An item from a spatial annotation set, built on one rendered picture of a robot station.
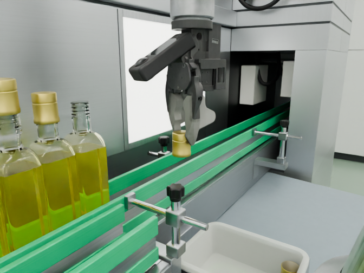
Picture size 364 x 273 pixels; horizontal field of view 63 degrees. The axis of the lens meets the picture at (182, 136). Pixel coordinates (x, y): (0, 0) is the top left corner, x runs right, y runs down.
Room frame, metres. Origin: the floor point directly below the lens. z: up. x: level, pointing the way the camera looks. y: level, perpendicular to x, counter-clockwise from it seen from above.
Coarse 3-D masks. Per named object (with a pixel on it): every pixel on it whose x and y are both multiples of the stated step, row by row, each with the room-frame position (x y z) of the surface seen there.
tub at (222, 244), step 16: (224, 224) 0.61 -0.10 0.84; (192, 240) 0.54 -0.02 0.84; (208, 240) 0.59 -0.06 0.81; (224, 240) 0.60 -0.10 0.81; (240, 240) 0.58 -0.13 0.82; (256, 240) 0.56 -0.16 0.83; (272, 240) 0.54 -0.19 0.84; (192, 256) 0.53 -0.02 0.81; (208, 256) 0.58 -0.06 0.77; (224, 256) 0.59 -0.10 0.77; (240, 256) 0.57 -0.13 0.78; (256, 256) 0.55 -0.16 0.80; (272, 256) 0.54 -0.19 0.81; (288, 256) 0.52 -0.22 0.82; (304, 256) 0.49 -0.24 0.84; (192, 272) 0.46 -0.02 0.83; (208, 272) 0.45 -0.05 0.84; (224, 272) 0.54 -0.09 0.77; (240, 272) 0.54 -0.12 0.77; (256, 272) 0.54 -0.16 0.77; (272, 272) 0.53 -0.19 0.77; (304, 272) 0.45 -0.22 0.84
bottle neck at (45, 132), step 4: (36, 124) 0.42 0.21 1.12; (48, 124) 0.42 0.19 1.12; (52, 124) 0.42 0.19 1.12; (56, 124) 0.43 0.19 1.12; (40, 128) 0.42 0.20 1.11; (44, 128) 0.42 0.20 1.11; (48, 128) 0.42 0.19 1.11; (52, 128) 0.42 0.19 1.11; (56, 128) 0.43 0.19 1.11; (40, 132) 0.42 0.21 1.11; (44, 132) 0.42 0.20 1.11; (48, 132) 0.42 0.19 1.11; (52, 132) 0.42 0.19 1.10; (56, 132) 0.43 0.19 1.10; (40, 136) 0.42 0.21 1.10; (44, 136) 0.42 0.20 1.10; (48, 136) 0.42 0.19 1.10; (52, 136) 0.42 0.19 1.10; (56, 136) 0.43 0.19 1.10
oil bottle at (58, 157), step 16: (32, 144) 0.42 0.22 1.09; (48, 144) 0.41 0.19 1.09; (64, 144) 0.43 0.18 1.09; (48, 160) 0.40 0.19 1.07; (64, 160) 0.42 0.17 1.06; (48, 176) 0.40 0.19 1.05; (64, 176) 0.42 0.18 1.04; (48, 192) 0.40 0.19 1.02; (64, 192) 0.41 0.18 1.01; (48, 208) 0.40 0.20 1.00; (64, 208) 0.41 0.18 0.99; (80, 208) 0.44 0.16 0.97; (64, 224) 0.41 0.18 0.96
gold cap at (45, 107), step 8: (32, 96) 0.42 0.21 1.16; (40, 96) 0.41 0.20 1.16; (48, 96) 0.42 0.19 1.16; (56, 96) 0.43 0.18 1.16; (32, 104) 0.42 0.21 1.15; (40, 104) 0.41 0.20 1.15; (48, 104) 0.42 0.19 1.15; (56, 104) 0.43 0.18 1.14; (40, 112) 0.41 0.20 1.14; (48, 112) 0.42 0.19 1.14; (56, 112) 0.43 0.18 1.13; (40, 120) 0.41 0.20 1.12; (48, 120) 0.42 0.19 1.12; (56, 120) 0.43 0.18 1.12
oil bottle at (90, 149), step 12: (72, 132) 0.47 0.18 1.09; (84, 132) 0.47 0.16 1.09; (96, 132) 0.49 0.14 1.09; (72, 144) 0.45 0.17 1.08; (84, 144) 0.45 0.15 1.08; (96, 144) 0.47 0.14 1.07; (84, 156) 0.45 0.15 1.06; (96, 156) 0.47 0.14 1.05; (84, 168) 0.44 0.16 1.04; (96, 168) 0.46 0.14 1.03; (84, 180) 0.44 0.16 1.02; (96, 180) 0.46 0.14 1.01; (84, 192) 0.44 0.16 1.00; (96, 192) 0.46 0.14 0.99; (108, 192) 0.48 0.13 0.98; (84, 204) 0.44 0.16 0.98; (96, 204) 0.46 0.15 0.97
